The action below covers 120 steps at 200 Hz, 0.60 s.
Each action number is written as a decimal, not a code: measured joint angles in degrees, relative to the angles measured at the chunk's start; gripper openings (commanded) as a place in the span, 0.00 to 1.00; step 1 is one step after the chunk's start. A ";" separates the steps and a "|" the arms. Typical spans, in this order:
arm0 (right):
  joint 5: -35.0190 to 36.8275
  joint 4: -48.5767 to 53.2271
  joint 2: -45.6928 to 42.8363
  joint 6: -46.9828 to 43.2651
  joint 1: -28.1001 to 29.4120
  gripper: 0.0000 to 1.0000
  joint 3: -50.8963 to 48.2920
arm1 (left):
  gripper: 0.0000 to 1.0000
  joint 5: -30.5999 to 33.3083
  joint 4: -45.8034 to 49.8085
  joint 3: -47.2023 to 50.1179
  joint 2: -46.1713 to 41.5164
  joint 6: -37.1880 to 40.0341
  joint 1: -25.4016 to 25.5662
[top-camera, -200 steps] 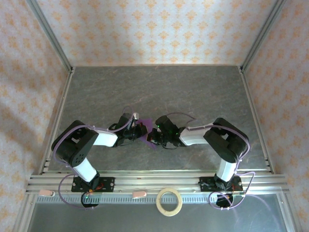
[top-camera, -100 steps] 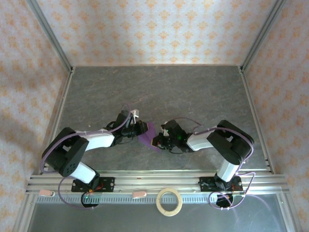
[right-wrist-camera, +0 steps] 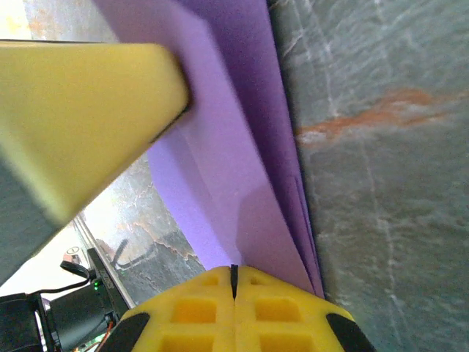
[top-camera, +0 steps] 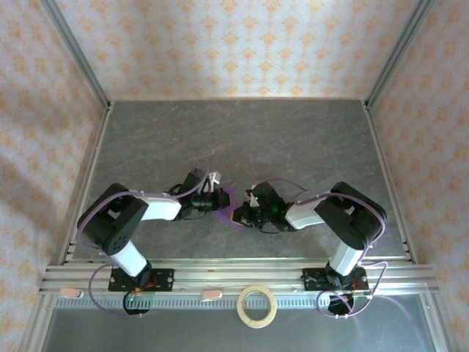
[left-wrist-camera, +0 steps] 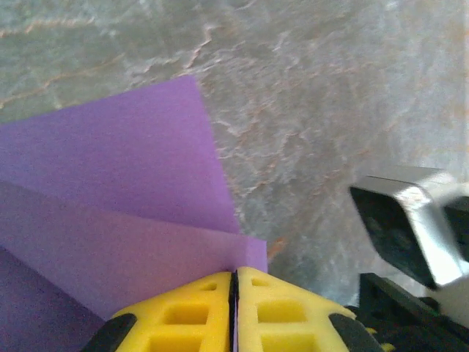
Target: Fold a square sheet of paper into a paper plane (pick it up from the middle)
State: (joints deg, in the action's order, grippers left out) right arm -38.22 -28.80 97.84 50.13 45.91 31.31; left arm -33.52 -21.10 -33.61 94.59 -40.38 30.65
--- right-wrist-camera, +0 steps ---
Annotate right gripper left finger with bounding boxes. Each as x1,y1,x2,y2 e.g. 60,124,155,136
98,266,236,352

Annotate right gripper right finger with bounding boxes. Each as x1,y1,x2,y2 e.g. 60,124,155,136
234,265,377,352

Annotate purple square paper sheet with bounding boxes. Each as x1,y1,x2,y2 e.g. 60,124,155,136
91,0,327,300

